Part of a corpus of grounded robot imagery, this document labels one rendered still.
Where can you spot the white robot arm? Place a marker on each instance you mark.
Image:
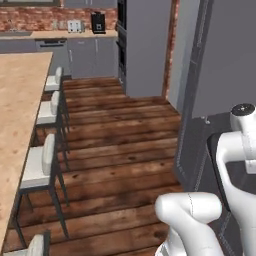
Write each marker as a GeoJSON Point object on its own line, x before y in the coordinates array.
{"type": "Point", "coordinates": [186, 213]}

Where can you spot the grey base cupboard run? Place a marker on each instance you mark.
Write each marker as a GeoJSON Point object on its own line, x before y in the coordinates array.
{"type": "Point", "coordinates": [93, 56]}

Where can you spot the white seat bar stool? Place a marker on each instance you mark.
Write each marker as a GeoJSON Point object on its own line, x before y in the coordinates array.
{"type": "Point", "coordinates": [35, 246]}
{"type": "Point", "coordinates": [35, 166]}
{"type": "Point", "coordinates": [52, 83]}
{"type": "Point", "coordinates": [46, 113]}

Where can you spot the tall grey cupboard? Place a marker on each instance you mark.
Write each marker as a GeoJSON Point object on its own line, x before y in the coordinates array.
{"type": "Point", "coordinates": [148, 46]}

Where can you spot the black built-in oven stack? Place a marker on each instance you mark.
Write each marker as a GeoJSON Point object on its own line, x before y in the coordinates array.
{"type": "Point", "coordinates": [121, 40]}

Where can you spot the grey dishwasher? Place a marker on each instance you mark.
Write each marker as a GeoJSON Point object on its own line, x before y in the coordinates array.
{"type": "Point", "coordinates": [55, 50]}

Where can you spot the black coffee machine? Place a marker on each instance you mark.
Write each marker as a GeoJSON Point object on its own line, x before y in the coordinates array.
{"type": "Point", "coordinates": [98, 22]}

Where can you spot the white toaster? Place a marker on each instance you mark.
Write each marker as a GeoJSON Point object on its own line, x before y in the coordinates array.
{"type": "Point", "coordinates": [75, 26]}

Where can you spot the grey sink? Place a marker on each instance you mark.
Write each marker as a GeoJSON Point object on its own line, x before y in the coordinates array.
{"type": "Point", "coordinates": [15, 33]}

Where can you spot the grey wall cupboard run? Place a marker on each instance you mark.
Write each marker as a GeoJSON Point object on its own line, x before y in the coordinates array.
{"type": "Point", "coordinates": [90, 3]}

